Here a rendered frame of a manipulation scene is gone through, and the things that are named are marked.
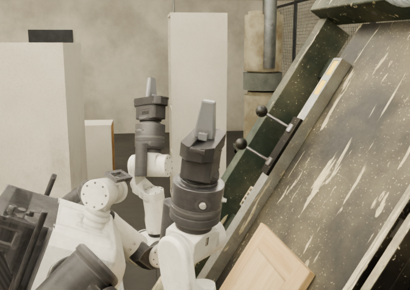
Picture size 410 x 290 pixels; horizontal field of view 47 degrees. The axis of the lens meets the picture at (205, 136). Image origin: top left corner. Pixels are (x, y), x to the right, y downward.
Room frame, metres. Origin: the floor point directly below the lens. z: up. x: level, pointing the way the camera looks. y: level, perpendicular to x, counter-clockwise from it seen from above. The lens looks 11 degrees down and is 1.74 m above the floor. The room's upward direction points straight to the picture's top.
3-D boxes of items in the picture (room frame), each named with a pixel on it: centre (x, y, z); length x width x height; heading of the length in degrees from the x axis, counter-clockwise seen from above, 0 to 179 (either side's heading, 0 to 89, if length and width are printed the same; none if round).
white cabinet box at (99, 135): (6.10, 1.52, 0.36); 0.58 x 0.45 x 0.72; 97
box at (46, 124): (3.65, 1.32, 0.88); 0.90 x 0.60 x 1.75; 7
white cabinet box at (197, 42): (5.17, 0.10, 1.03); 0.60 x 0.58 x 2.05; 7
